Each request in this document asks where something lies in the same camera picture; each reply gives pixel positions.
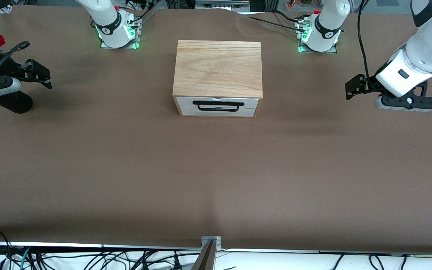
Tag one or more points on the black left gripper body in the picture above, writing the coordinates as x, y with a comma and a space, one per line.
369, 85

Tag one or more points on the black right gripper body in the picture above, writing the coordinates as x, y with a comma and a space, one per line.
13, 68

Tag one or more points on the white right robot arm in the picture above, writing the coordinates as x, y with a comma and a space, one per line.
107, 22

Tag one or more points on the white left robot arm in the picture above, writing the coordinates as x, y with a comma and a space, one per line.
429, 48

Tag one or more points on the light wooden drawer cabinet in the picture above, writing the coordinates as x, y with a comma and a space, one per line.
218, 67

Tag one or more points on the black cylindrical vase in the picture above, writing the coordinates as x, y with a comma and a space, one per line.
15, 103

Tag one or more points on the orange colourful object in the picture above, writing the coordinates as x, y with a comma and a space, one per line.
298, 4

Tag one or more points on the grey metal device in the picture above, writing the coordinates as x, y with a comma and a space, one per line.
221, 4

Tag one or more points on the brown table cover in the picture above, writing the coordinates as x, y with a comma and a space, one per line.
216, 180

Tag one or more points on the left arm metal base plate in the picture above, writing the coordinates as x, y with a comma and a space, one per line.
298, 37

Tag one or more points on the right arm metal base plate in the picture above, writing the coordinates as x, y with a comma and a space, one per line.
138, 37

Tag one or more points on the grey metal bracket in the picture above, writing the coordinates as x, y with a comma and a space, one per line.
211, 240

